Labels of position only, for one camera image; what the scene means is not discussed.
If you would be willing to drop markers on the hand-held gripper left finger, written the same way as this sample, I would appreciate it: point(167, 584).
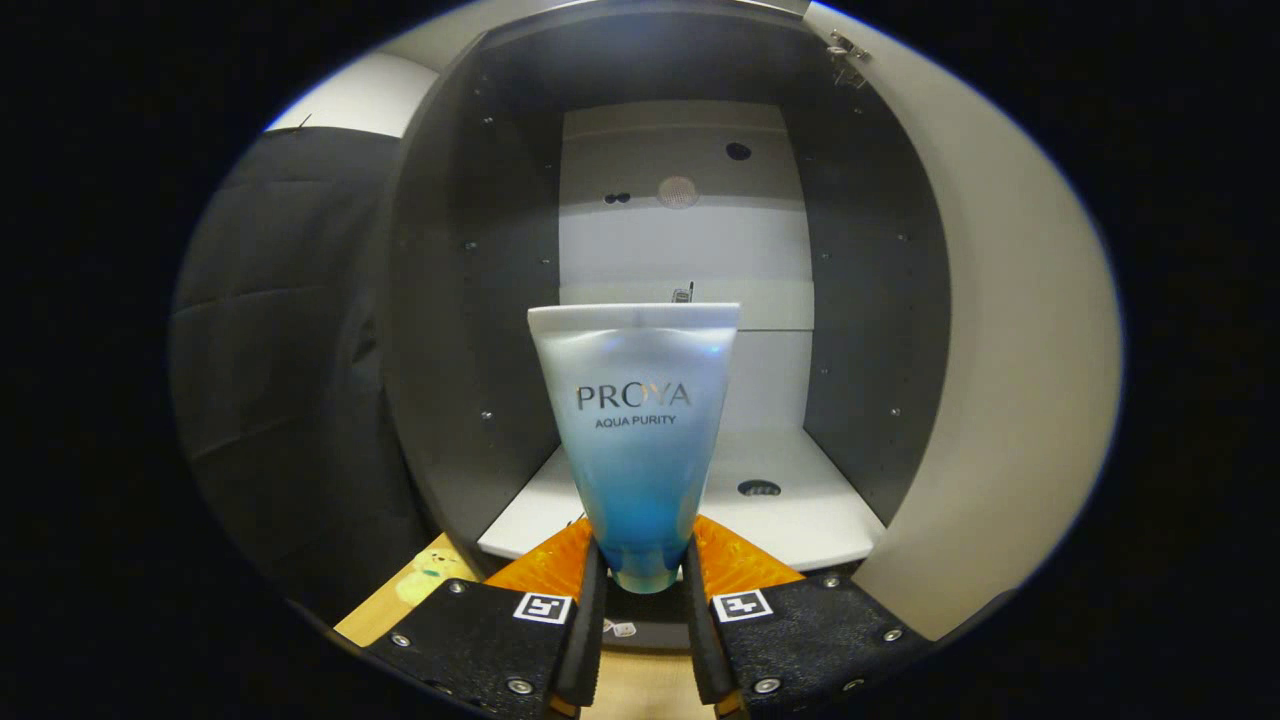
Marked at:
point(590, 640)

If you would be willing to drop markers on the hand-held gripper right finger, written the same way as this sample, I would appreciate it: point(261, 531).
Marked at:
point(700, 640)

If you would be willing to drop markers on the blue and white cosmetic tube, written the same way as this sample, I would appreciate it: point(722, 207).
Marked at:
point(635, 470)

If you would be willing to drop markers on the pale yellow toy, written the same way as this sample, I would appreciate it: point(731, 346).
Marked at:
point(430, 578)

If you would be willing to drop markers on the dark grey cabinet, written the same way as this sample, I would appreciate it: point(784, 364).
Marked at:
point(470, 350)

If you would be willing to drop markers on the black backdrop cloth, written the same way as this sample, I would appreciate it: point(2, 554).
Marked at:
point(280, 350)

